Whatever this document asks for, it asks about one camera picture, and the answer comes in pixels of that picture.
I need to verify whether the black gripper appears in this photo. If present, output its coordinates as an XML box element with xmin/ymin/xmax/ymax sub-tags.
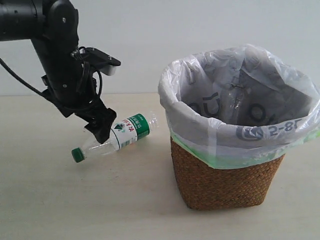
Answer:
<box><xmin>41</xmin><ymin>67</ymin><xmax>117</xmax><ymax>144</ymax></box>

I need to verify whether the clear bottle green label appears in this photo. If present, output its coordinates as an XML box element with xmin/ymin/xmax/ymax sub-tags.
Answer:
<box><xmin>71</xmin><ymin>111</ymin><xmax>159</xmax><ymax>163</ymax></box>

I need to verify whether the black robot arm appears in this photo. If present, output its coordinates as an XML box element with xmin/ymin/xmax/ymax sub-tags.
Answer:
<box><xmin>0</xmin><ymin>0</ymin><xmax>121</xmax><ymax>143</ymax></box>

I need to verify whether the brown woven wicker bin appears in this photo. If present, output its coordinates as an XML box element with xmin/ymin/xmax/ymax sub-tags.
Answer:
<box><xmin>170</xmin><ymin>137</ymin><xmax>284</xmax><ymax>211</ymax></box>

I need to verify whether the translucent white bin liner bag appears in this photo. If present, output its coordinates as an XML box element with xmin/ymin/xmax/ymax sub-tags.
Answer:
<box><xmin>158</xmin><ymin>44</ymin><xmax>320</xmax><ymax>170</ymax></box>

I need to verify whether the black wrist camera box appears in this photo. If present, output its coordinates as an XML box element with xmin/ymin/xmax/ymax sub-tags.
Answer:
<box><xmin>71</xmin><ymin>46</ymin><xmax>121</xmax><ymax>76</ymax></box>

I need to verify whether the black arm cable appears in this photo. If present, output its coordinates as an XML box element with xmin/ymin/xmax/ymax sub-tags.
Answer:
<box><xmin>0</xmin><ymin>57</ymin><xmax>48</xmax><ymax>98</ymax></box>

